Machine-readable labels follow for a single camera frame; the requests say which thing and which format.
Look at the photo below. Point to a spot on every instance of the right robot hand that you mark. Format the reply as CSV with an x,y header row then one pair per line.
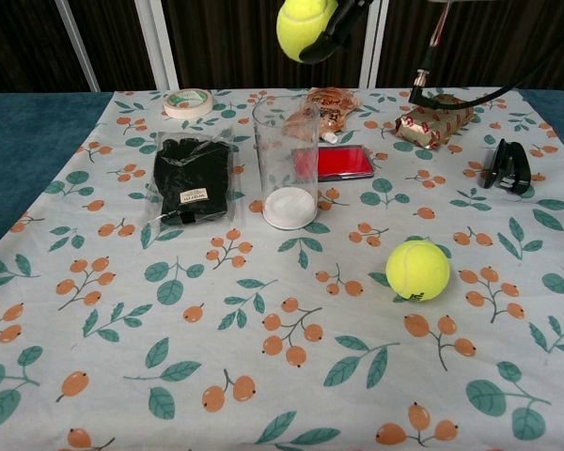
x,y
331,42

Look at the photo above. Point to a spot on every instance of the brown sauce pouch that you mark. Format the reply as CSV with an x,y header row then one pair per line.
x,y
336,113

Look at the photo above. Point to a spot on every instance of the floral tablecloth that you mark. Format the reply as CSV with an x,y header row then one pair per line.
x,y
263,376

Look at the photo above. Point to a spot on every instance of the plain yellow tennis ball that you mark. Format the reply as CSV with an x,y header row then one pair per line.
x,y
298,23

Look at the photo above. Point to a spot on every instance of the beige masking tape roll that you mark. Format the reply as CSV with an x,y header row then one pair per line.
x,y
188,107

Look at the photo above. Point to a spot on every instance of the red ink pad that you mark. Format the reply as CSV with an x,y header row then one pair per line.
x,y
345,162

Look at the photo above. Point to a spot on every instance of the gold foil snack pack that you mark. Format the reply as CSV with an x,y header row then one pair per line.
x,y
434,126

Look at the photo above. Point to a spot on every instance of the white partition post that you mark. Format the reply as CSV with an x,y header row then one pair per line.
x,y
159,47
373,51
77,47

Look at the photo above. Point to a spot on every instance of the blue table cover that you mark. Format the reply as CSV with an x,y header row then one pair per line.
x,y
19,141

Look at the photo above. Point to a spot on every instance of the black stapler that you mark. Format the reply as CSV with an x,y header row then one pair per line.
x,y
507,169

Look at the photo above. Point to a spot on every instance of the clear plastic tube container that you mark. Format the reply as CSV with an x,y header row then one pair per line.
x,y
286,206

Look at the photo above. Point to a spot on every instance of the yellow tennis ball black print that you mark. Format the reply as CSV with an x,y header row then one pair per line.
x,y
418,270

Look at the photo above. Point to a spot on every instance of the black gloves in plastic bag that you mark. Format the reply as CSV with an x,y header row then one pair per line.
x,y
190,181

